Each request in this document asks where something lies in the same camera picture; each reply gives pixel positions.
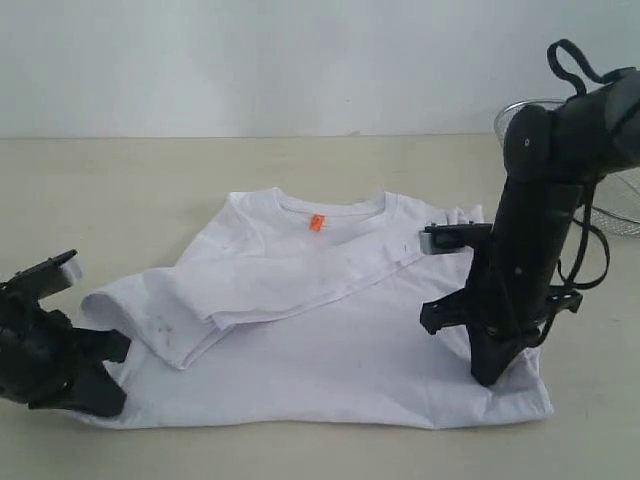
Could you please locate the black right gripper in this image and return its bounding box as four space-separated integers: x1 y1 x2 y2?
420 246 583 386

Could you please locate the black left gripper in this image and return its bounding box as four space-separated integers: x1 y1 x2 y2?
1 291 131 418

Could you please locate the white t-shirt red print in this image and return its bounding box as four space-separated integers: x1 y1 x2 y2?
81 188 553 429

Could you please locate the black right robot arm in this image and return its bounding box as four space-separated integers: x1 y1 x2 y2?
419 68 639 386

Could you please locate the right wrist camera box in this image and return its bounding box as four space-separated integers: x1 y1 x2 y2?
419 222 492 255

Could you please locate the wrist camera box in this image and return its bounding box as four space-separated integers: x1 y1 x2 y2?
419 222 492 255
1 249 83 301

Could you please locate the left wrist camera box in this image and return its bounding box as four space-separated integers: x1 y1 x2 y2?
1 249 83 301

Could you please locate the metal wire mesh basket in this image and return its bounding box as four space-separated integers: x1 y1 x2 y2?
493 99 639 238

